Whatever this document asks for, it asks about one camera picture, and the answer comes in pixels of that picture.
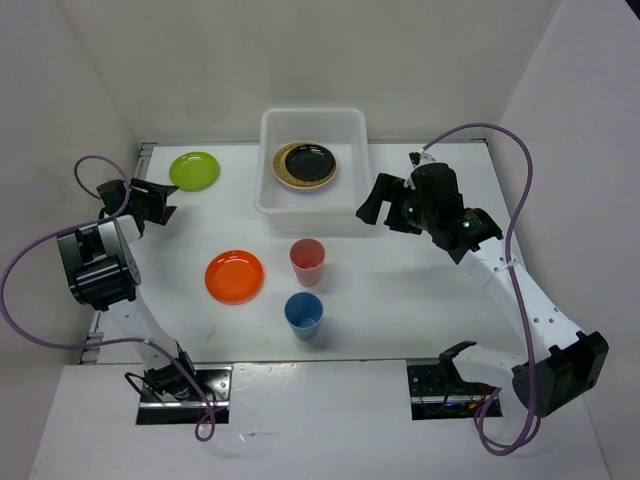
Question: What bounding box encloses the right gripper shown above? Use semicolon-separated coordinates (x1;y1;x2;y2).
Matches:
356;172;436;234

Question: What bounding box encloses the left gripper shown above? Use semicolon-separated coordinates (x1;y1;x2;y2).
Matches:
127;177;177;225

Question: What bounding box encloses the green plate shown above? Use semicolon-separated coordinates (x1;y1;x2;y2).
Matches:
169;151;220;191

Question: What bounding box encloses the black plate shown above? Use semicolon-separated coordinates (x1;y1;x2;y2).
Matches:
284;143;336;182

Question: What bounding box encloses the round bamboo mat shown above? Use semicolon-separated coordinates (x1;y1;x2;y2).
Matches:
272;142;337;192

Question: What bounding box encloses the beige plate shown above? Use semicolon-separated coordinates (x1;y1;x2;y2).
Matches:
271;144;340;194

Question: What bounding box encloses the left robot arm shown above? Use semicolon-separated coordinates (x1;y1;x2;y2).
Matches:
57;179;200;401

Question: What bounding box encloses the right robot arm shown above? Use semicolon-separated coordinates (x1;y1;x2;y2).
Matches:
356;162;609;418

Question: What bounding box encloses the clear plastic bin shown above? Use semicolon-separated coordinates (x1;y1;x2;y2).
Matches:
254;107;373;236

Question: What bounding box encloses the pink plastic cup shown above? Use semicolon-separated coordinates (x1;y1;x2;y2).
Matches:
289;238;326;287

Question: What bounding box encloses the orange plate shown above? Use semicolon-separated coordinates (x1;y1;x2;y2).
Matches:
204;250;264;305

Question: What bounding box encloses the blue plastic cup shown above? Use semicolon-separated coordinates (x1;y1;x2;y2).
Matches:
284;292;324;341

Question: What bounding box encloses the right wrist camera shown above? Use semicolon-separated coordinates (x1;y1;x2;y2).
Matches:
409;151;435;168

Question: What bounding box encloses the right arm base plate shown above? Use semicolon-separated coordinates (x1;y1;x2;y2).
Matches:
406;361;495;421

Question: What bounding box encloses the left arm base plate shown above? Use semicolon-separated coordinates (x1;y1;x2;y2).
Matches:
135;364;233;426

